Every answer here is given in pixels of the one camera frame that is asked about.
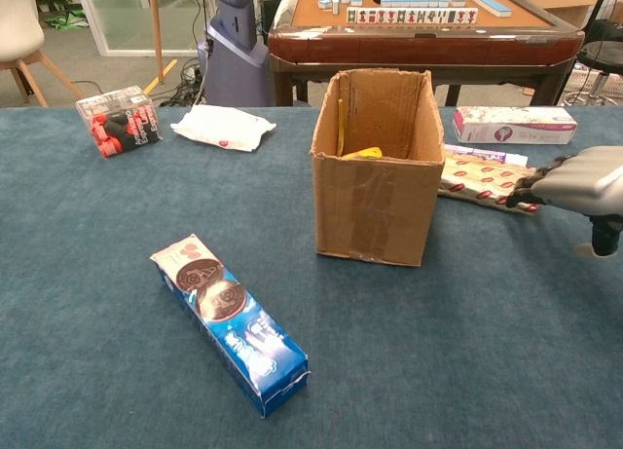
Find grey-blue robot pedestal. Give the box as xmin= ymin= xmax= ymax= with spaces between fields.
xmin=197 ymin=0 xmax=274 ymax=108

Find brown mahjong table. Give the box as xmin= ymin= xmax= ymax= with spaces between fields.
xmin=267 ymin=0 xmax=585 ymax=108

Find beige snack bag red print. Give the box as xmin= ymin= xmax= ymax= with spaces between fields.
xmin=437 ymin=151 xmax=541 ymax=214

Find red black clear pack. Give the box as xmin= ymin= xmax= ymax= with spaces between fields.
xmin=76 ymin=85 xmax=165 ymax=160

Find blue felt table cover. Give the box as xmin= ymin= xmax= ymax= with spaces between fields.
xmin=0 ymin=106 xmax=623 ymax=449

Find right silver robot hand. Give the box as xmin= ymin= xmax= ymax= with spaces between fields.
xmin=505 ymin=145 xmax=623 ymax=259

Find green cloth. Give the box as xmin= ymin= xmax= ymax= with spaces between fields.
xmin=46 ymin=10 xmax=90 ymax=31

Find yellow tape measure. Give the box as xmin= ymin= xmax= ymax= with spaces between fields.
xmin=337 ymin=97 xmax=385 ymax=159

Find white chair wooden legs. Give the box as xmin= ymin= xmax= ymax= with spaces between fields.
xmin=0 ymin=0 xmax=84 ymax=108

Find white floral toothpaste box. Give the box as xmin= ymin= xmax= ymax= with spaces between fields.
xmin=452 ymin=105 xmax=578 ymax=146

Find black cable bundle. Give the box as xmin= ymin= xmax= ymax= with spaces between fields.
xmin=160 ymin=61 xmax=208 ymax=108

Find long blue-backed mahjong tile row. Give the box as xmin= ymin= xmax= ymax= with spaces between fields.
xmin=464 ymin=0 xmax=513 ymax=18

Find wooden pole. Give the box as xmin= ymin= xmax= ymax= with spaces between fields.
xmin=148 ymin=0 xmax=166 ymax=85

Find chrome stool black seat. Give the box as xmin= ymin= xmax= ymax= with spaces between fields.
xmin=576 ymin=39 xmax=623 ymax=107

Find short blue-backed mahjong tile row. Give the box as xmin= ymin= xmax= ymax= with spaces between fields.
xmin=379 ymin=0 xmax=452 ymax=9

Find purple white tube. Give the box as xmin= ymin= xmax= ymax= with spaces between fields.
xmin=445 ymin=144 xmax=530 ymax=167

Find white tissue pack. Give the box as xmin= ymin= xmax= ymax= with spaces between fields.
xmin=169 ymin=103 xmax=277 ymax=153

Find blue cookie package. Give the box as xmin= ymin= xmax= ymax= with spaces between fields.
xmin=149 ymin=233 xmax=311 ymax=420

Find open cardboard box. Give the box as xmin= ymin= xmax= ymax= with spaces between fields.
xmin=310 ymin=67 xmax=447 ymax=268

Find face-up mahjong tile row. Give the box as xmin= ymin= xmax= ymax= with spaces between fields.
xmin=346 ymin=6 xmax=479 ymax=25

